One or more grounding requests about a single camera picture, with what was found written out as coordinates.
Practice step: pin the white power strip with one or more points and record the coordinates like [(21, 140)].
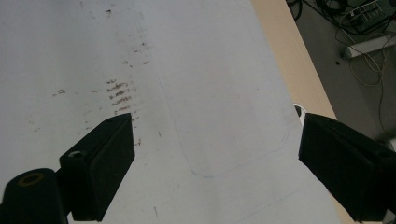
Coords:
[(370, 46)]

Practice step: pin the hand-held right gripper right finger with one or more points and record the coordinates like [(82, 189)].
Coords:
[(336, 161)]

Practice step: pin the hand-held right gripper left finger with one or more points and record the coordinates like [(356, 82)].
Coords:
[(101, 165)]

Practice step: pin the white table sheet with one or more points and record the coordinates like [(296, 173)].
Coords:
[(202, 93)]

